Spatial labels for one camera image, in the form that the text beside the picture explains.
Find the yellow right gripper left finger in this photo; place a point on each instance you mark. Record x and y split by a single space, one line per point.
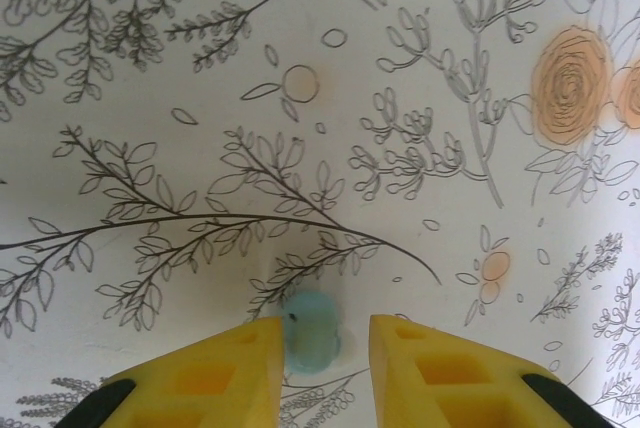
215 383

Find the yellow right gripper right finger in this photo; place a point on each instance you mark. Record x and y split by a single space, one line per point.
440 383

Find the light blue oval object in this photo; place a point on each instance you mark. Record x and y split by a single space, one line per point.
315 333

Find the floral patterned tablecloth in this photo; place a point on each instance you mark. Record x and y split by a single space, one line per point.
150 98

